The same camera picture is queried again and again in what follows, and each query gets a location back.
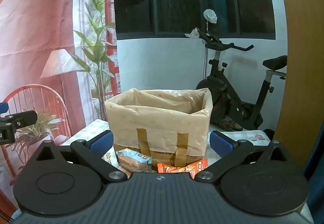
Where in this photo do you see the white plastic bag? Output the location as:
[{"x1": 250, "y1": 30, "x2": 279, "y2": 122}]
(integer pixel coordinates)
[{"x1": 203, "y1": 9, "x2": 218, "y2": 24}]

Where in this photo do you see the printed wall cloth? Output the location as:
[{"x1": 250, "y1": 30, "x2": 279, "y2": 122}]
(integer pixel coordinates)
[{"x1": 0, "y1": 0, "x2": 121, "y2": 189}]

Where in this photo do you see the wooden door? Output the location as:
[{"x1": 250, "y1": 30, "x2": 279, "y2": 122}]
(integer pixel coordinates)
[{"x1": 274, "y1": 0, "x2": 324, "y2": 181}]

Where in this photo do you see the metal pole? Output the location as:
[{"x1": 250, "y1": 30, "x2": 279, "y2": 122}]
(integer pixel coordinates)
[{"x1": 203, "y1": 20, "x2": 210, "y2": 81}]

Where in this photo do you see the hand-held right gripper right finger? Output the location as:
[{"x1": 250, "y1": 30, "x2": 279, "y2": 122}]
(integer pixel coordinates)
[{"x1": 195, "y1": 130, "x2": 298, "y2": 185}]

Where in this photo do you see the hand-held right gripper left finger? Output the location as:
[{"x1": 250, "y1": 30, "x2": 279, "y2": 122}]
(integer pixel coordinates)
[{"x1": 25, "y1": 130, "x2": 127, "y2": 184}]

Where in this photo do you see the orange snack packet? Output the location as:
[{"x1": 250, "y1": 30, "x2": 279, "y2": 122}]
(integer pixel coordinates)
[{"x1": 157, "y1": 158, "x2": 208, "y2": 179}]

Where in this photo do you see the cardboard box with plastic liner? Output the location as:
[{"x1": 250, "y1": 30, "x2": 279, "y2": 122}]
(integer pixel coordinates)
[{"x1": 104, "y1": 88, "x2": 213, "y2": 167}]

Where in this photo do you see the checkered tablecloth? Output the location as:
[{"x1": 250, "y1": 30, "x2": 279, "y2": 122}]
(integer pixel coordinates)
[{"x1": 59, "y1": 118, "x2": 272, "y2": 179}]

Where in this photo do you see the brown sandal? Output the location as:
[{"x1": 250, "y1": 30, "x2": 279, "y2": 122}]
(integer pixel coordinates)
[{"x1": 217, "y1": 117, "x2": 243, "y2": 132}]

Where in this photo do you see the crumpled white tissue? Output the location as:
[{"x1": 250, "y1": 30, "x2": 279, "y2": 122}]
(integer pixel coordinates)
[{"x1": 185, "y1": 28, "x2": 201, "y2": 39}]

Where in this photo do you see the small white snack packet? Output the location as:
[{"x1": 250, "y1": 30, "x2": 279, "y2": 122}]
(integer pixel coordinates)
[{"x1": 102, "y1": 152, "x2": 119, "y2": 164}]

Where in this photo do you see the blue bread packet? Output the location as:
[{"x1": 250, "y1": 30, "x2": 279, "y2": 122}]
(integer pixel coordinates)
[{"x1": 116, "y1": 148, "x2": 153, "y2": 173}]

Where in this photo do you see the black exercise bike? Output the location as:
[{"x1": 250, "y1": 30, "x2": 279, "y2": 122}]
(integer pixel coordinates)
[{"x1": 195, "y1": 28, "x2": 288, "y2": 131}]

